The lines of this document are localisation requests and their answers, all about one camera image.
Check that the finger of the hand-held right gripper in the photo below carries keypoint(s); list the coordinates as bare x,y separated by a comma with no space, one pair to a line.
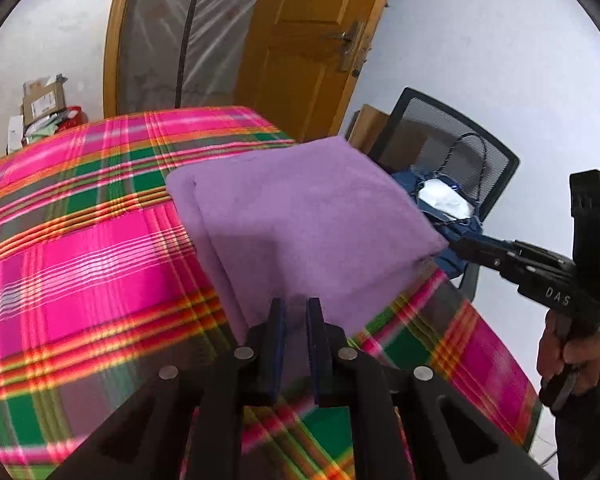
485,252

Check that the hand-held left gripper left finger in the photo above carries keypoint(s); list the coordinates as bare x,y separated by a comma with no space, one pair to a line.
280,350

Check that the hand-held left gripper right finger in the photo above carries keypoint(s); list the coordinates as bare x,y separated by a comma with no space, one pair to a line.
312,350

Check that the purple fleece pants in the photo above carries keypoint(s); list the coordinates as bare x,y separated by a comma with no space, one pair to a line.
305,220

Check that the person's right forearm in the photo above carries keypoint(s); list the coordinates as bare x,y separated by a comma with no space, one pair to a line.
590,425

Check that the person's right hand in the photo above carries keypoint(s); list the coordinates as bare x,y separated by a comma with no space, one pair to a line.
587,355

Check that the blue bag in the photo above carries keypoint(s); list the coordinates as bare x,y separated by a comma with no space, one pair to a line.
455,230

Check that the black mesh chair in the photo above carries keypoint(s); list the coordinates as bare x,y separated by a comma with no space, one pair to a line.
455,130

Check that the flat brown cardboard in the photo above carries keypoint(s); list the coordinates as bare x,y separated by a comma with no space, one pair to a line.
367,127

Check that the pink plaid blanket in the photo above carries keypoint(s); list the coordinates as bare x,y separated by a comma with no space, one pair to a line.
80,260

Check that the wooden door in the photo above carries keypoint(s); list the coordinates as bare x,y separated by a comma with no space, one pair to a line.
300,60

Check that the red basket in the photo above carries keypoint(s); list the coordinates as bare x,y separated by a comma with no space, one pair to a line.
72,117

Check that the clear plastic door curtain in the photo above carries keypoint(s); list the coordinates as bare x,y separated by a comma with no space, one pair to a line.
180,35

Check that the small white carton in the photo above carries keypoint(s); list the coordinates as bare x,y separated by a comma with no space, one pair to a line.
15,132

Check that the brown cardboard box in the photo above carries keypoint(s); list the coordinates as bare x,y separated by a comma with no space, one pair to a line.
42,102

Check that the wooden door frame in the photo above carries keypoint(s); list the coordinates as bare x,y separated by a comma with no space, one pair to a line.
112,50

